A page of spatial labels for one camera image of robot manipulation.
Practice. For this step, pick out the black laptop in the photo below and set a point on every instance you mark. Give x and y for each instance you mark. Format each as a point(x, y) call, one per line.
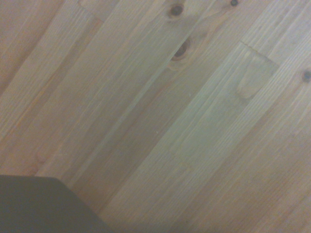
point(36, 206)

